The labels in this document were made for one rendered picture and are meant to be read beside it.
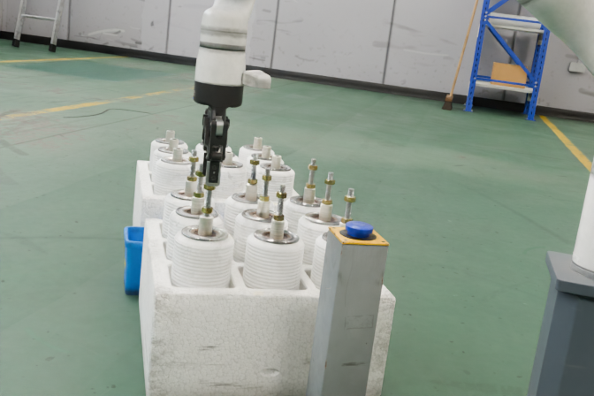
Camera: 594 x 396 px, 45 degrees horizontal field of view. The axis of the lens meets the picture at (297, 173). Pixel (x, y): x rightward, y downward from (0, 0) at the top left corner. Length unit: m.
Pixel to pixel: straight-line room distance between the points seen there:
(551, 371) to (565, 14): 0.50
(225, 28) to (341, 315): 0.44
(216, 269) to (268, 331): 0.13
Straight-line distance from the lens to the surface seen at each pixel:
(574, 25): 1.04
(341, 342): 1.04
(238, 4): 1.10
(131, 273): 1.53
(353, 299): 1.02
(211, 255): 1.12
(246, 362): 1.17
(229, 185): 1.66
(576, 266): 1.10
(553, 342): 1.10
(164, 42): 8.03
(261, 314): 1.14
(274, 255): 1.14
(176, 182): 1.64
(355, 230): 1.00
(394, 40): 7.38
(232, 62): 1.07
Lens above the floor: 0.60
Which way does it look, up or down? 12 degrees down
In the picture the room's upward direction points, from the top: 7 degrees clockwise
